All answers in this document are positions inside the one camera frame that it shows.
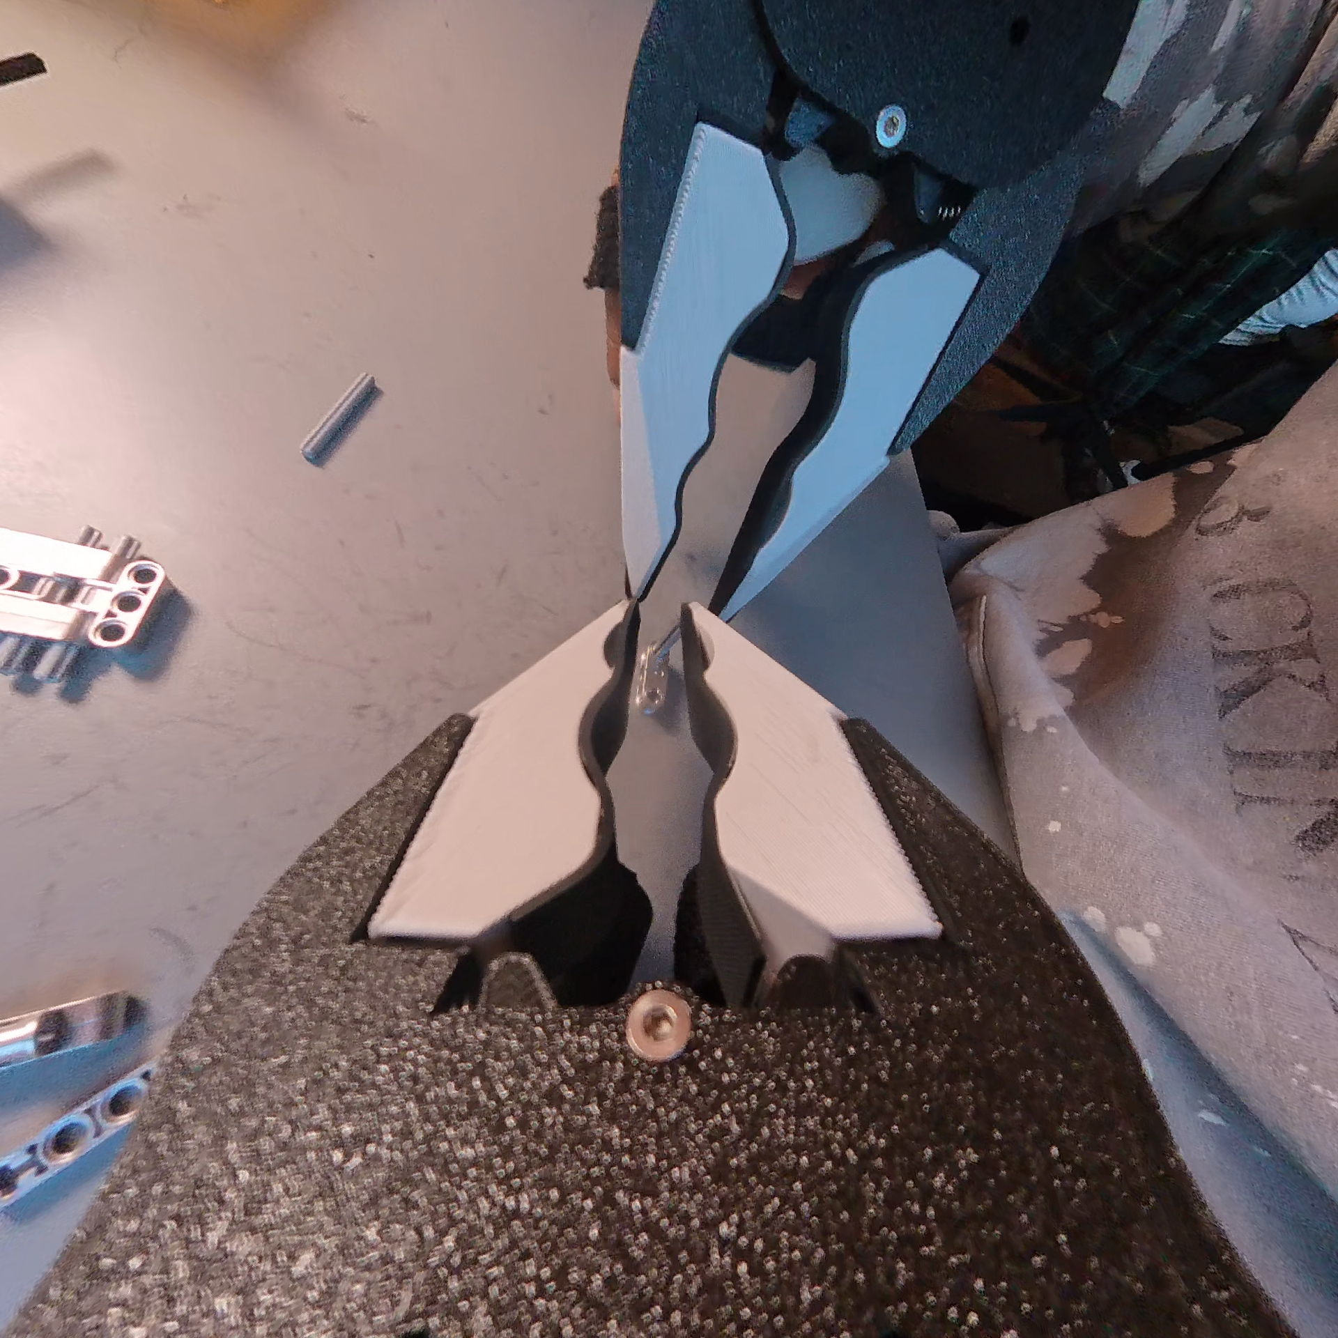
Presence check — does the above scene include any chrome T-shaped connector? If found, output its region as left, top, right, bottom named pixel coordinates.
left=0, top=991, right=160, bottom=1218

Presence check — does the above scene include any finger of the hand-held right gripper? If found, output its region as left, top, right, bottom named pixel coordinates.
left=710, top=244, right=987, bottom=623
left=616, top=118, right=793, bottom=608

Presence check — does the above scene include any person's right hand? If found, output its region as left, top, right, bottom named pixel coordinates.
left=600, top=274, right=629, bottom=422

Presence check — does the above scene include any chrome beam assembly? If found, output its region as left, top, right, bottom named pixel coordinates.
left=0, top=525, right=175, bottom=686

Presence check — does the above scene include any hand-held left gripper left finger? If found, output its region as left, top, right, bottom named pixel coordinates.
left=366, top=600, right=643, bottom=944

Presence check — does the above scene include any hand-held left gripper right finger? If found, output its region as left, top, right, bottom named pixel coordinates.
left=677, top=600, right=944, bottom=959

